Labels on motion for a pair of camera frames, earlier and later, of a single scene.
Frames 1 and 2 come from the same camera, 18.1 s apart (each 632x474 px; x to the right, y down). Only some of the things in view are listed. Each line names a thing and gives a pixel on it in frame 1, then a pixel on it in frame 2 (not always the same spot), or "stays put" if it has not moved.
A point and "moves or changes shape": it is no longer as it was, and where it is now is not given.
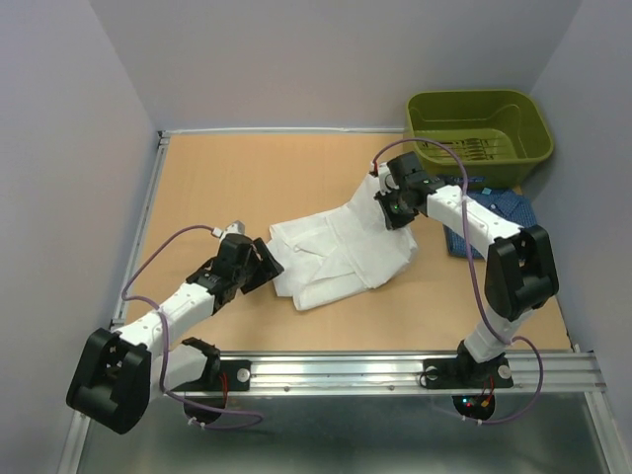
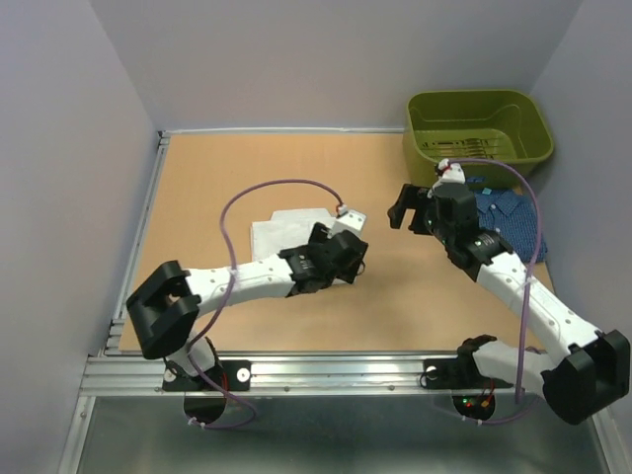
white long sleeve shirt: x=340 y=251 moves or changes shape
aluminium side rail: x=140 y=224 stays put
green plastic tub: x=500 y=134 stays put
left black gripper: x=267 y=269 -> x=319 y=235
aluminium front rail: x=401 y=374 stays put
